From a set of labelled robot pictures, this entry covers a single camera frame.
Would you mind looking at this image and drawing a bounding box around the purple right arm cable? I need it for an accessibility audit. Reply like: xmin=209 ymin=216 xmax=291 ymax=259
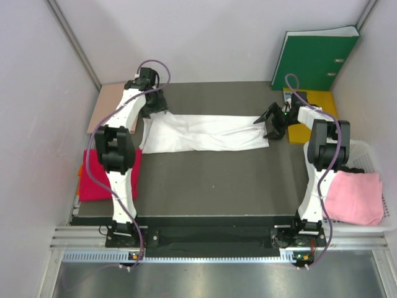
xmin=285 ymin=73 xmax=344 ymax=269

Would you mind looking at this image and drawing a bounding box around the tan cardboard folder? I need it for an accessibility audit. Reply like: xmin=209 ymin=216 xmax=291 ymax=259
xmin=87 ymin=83 xmax=125 ymax=134

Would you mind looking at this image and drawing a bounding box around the folded red t shirt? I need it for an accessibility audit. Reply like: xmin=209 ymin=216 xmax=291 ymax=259
xmin=78 ymin=148 xmax=143 ymax=202

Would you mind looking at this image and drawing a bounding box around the green ring binder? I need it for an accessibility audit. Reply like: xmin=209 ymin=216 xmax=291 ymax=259
xmin=271 ymin=25 xmax=360 ymax=91

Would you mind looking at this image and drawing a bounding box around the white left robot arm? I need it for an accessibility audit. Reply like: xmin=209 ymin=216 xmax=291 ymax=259
xmin=94 ymin=67 xmax=168 ymax=246

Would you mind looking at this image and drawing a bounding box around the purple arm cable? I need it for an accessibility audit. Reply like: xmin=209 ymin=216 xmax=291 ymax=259
xmin=84 ymin=59 xmax=172 ymax=271
xmin=285 ymin=73 xmax=344 ymax=269

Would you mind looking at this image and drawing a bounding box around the grey slotted cable duct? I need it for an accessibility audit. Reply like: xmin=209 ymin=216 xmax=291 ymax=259
xmin=61 ymin=250 xmax=317 ymax=264

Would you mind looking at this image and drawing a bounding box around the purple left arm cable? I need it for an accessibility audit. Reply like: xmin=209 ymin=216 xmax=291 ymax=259
xmin=84 ymin=59 xmax=172 ymax=271

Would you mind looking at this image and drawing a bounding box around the pink t shirt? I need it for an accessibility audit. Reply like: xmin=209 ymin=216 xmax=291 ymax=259
xmin=325 ymin=171 xmax=384 ymax=226

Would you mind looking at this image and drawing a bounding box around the yellow plastic folder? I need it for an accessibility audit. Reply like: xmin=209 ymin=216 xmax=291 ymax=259
xmin=282 ymin=88 xmax=339 ymax=144

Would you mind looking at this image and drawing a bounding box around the white plastic laundry basket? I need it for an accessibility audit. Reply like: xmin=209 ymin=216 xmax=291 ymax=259
xmin=332 ymin=140 xmax=396 ymax=233

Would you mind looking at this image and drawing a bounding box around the white t shirt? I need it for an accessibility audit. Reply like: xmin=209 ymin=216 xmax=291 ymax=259
xmin=140 ymin=112 xmax=269 ymax=154

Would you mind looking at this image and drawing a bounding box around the orange folded t shirt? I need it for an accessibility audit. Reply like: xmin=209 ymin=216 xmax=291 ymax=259
xmin=78 ymin=165 xmax=83 ymax=178

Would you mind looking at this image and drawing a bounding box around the black t shirt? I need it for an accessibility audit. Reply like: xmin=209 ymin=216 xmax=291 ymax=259
xmin=340 ymin=166 xmax=365 ymax=174

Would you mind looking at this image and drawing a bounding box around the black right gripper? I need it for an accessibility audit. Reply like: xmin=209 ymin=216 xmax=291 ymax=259
xmin=254 ymin=103 xmax=298 ymax=140

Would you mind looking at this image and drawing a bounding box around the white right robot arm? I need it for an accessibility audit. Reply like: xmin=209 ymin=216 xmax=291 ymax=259
xmin=254 ymin=91 xmax=350 ymax=246

